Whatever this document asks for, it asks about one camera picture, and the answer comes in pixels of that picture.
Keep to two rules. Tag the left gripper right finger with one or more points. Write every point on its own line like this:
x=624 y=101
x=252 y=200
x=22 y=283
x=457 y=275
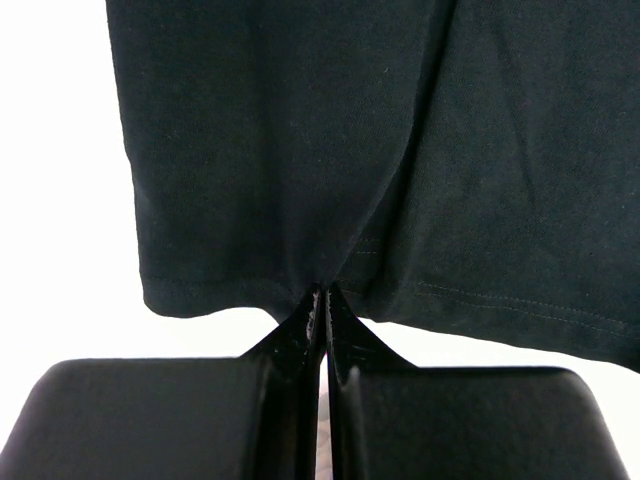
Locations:
x=391 y=419

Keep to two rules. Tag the black t shirt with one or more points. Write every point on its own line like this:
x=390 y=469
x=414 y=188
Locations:
x=463 y=167

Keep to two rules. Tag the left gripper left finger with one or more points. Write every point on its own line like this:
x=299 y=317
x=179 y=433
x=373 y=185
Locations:
x=249 y=417

